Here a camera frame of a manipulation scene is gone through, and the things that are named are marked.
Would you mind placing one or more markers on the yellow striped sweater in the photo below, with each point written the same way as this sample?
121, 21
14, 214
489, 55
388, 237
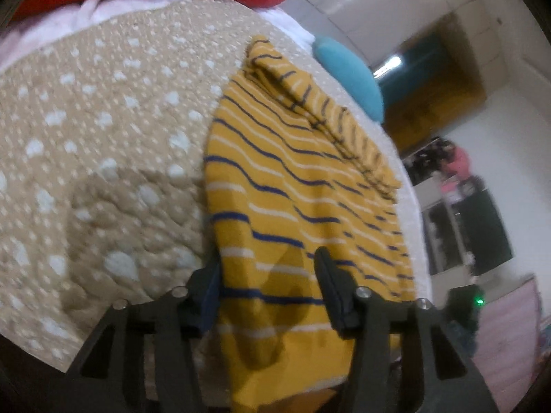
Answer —
284, 206

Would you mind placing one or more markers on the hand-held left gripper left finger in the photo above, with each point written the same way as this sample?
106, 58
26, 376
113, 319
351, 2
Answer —
209, 294

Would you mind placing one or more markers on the black cabinet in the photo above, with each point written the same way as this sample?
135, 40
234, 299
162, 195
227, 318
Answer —
486, 228

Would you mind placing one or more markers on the pale pink blanket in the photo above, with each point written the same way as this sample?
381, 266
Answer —
64, 21

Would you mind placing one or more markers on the teal pillow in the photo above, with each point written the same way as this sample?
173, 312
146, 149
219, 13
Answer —
353, 77

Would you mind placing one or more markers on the beige dotted quilt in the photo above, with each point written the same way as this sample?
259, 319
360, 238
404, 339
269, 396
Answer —
107, 159

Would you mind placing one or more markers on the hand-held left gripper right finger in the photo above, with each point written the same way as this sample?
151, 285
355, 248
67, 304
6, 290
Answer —
333, 292

